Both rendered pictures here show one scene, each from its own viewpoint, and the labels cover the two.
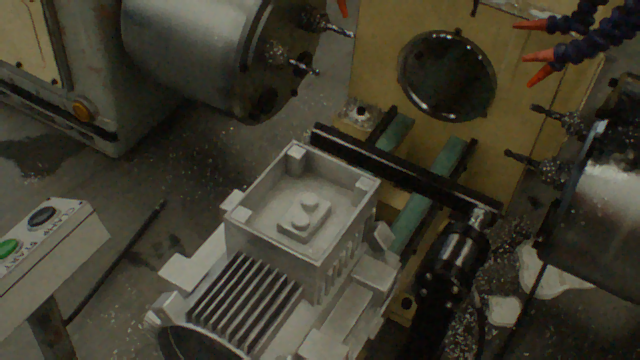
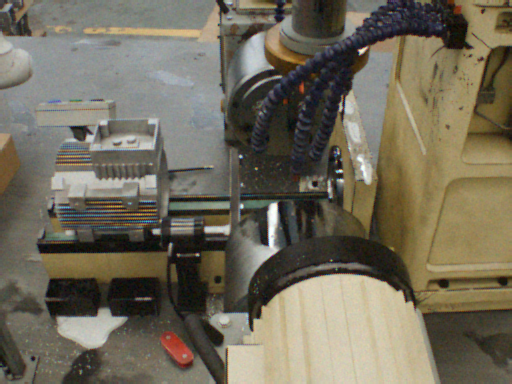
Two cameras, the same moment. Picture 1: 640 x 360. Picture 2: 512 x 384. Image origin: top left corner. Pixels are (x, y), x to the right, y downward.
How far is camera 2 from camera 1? 98 cm
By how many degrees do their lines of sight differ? 45
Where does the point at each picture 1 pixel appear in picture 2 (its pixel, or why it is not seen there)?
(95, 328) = not seen: hidden behind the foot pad
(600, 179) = (239, 229)
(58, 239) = (87, 108)
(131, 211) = (198, 162)
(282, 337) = (73, 174)
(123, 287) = not seen: hidden behind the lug
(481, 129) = not seen: hidden behind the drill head
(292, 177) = (149, 134)
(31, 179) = (189, 125)
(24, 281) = (65, 112)
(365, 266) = (130, 185)
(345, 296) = (113, 188)
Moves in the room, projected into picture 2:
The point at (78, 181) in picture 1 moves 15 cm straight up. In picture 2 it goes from (200, 137) to (197, 92)
